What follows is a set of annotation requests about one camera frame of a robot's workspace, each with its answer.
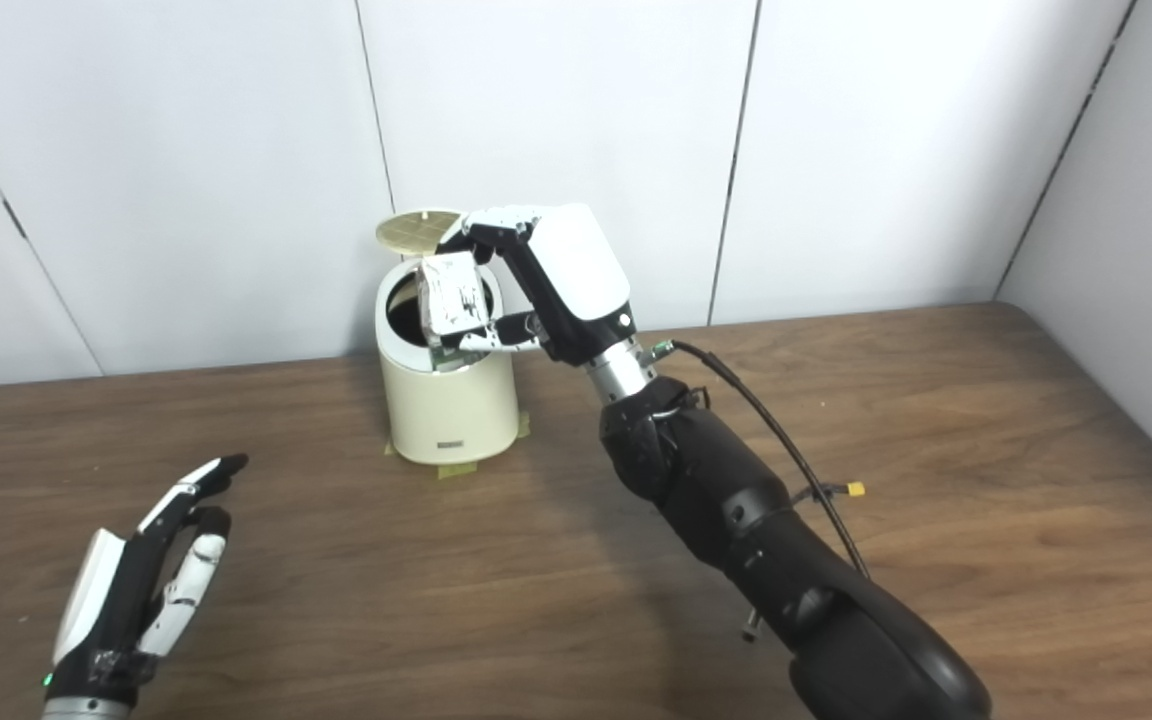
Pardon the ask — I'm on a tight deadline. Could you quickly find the white and black left hand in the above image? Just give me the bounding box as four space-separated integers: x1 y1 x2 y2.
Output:
44 454 249 701

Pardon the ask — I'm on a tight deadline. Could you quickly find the white and black right hand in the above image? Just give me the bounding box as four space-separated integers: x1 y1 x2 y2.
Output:
436 203 637 366

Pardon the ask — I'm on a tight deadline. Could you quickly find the white and green milk carton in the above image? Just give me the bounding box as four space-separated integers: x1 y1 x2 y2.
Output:
418 252 495 373

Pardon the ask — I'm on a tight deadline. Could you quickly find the round cream bin lid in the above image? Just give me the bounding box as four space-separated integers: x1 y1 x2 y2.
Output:
376 209 464 251

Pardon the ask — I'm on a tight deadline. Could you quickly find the cream-colored bin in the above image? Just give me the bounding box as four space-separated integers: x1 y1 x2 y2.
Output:
374 255 520 466

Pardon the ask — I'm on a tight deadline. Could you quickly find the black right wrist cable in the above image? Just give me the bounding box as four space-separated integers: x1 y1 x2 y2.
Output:
648 340 872 581

